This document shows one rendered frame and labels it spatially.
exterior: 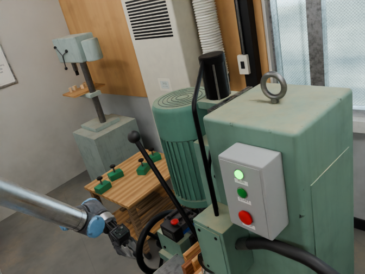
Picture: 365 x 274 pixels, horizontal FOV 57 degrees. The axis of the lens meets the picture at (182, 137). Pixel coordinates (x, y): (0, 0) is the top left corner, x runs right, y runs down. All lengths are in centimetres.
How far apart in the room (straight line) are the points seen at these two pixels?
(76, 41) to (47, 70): 101
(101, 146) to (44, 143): 99
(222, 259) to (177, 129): 33
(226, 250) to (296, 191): 21
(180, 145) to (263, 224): 34
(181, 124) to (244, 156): 28
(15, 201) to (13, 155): 263
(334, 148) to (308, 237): 18
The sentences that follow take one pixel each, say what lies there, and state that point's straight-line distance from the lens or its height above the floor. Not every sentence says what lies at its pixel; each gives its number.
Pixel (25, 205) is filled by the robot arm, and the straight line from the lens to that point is 128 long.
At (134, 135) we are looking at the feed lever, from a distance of 89.
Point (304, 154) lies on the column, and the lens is 61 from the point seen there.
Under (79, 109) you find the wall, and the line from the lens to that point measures 412.
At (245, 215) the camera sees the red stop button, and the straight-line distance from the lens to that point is 64.
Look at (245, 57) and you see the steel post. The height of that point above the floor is 125.
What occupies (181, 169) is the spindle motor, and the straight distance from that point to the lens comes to 91.
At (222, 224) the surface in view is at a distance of 74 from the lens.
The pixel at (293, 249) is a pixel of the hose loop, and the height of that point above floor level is 130.
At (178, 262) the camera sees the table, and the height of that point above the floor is 90.
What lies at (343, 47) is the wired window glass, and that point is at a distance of 220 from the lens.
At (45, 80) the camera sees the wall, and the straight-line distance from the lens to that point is 393.
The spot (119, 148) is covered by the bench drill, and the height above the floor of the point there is 50.
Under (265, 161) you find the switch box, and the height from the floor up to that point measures 148.
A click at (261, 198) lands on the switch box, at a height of 142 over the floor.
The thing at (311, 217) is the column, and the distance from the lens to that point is 70.
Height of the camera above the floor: 178
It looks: 24 degrees down
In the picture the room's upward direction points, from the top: 14 degrees counter-clockwise
